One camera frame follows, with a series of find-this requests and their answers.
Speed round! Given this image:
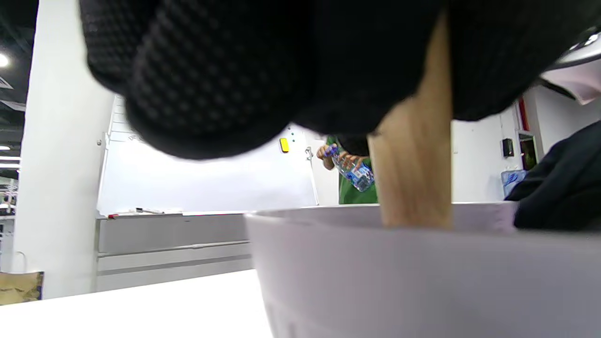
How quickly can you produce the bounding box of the person's right hand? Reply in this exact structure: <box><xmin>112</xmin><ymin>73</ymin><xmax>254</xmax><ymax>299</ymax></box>
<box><xmin>505</xmin><ymin>121</ymin><xmax>601</xmax><ymax>232</ymax></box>

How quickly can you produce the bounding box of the person's left hand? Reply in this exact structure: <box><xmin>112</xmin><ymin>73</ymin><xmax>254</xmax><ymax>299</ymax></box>
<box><xmin>77</xmin><ymin>0</ymin><xmax>601</xmax><ymax>161</ymax></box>

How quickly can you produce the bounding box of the black whisk with wooden handle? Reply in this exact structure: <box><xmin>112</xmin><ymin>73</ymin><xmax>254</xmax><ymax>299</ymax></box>
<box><xmin>368</xmin><ymin>14</ymin><xmax>454</xmax><ymax>230</ymax></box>

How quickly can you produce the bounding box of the grey plastic salad bowl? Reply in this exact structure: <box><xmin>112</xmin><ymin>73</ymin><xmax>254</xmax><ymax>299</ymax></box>
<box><xmin>244</xmin><ymin>202</ymin><xmax>601</xmax><ymax>338</ymax></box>

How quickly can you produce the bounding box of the blue water jug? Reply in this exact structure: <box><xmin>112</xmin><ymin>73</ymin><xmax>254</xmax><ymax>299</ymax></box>
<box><xmin>500</xmin><ymin>169</ymin><xmax>528</xmax><ymax>198</ymax></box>

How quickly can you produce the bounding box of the whiteboard on metal stand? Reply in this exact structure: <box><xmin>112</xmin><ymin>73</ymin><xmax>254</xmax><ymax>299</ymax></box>
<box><xmin>96</xmin><ymin>94</ymin><xmax>321</xmax><ymax>292</ymax></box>

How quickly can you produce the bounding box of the grey black hand controller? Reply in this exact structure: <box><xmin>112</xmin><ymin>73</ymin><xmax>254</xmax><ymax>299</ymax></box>
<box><xmin>539</xmin><ymin>28</ymin><xmax>601</xmax><ymax>106</ymax></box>

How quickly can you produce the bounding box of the clear plastic water bottle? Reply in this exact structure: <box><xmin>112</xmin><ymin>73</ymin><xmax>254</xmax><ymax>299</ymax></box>
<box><xmin>328</xmin><ymin>146</ymin><xmax>376</xmax><ymax>193</ymax></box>

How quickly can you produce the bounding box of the brown paper bag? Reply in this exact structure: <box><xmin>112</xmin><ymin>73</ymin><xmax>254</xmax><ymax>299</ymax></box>
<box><xmin>0</xmin><ymin>271</ymin><xmax>45</xmax><ymax>306</ymax></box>

